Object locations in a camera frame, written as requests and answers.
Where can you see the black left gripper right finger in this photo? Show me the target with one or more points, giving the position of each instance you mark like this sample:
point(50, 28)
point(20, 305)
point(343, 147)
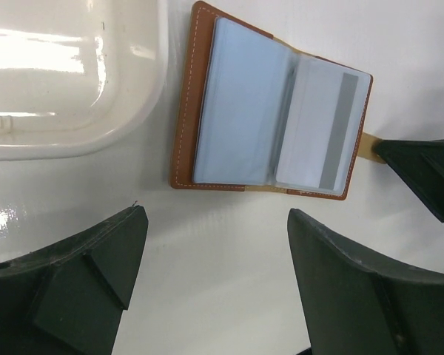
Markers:
point(358, 301)

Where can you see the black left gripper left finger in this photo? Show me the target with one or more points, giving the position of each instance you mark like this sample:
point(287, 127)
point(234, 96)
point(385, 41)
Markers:
point(68, 297)

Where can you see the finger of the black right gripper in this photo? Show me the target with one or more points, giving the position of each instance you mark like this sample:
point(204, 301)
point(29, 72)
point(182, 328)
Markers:
point(420, 165)

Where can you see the brown leather card holder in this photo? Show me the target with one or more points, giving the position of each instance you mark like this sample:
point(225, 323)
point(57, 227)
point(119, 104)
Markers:
point(235, 97)

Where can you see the white oblong plastic tray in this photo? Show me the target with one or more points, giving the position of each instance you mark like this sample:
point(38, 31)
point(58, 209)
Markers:
point(76, 76)

